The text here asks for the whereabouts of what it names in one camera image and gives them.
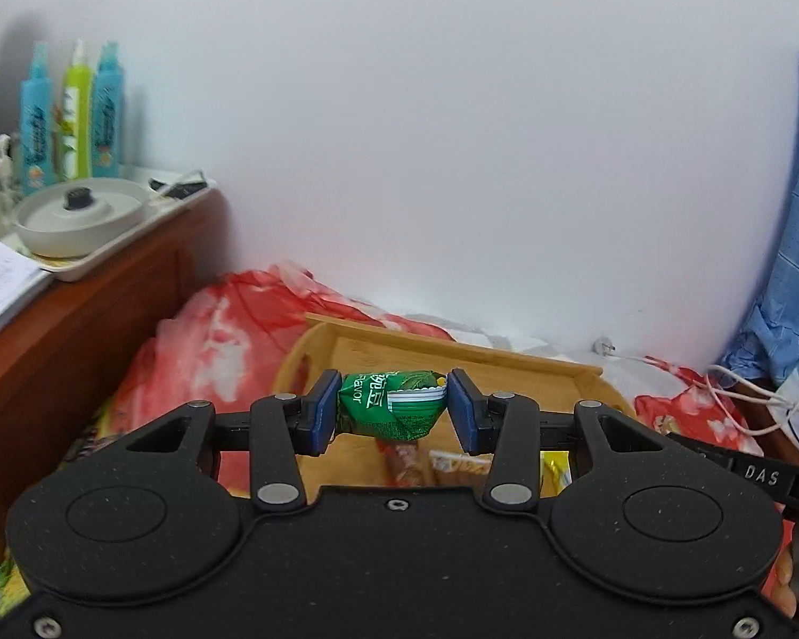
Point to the teal spray bottle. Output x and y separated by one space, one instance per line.
40 126
106 120

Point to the white pump bottle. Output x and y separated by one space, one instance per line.
3 173

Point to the pink red wafer packet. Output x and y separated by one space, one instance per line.
406 466

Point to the blue plaid cloth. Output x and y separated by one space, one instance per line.
792 246

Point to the green snack packet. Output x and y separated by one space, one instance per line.
393 406

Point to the grey round pot lid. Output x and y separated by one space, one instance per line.
66 226

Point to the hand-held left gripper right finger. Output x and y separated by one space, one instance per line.
466 413

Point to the green spray bottle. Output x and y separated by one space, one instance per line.
74 120

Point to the wooden tray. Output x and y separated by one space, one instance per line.
373 349

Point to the white wall plug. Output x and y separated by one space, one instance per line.
604 346

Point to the red floral blanket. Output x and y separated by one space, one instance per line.
226 326

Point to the wooden bedside cabinet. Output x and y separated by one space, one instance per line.
73 359

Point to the person's right hand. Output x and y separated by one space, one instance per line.
784 579

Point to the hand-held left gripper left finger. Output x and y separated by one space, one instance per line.
323 413

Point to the beige plastic tray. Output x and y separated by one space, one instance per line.
106 253

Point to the wooden bed frame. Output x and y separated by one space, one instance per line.
752 419

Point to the stack of papers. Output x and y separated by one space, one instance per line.
0 279

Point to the yellow snack packet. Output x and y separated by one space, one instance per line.
554 476

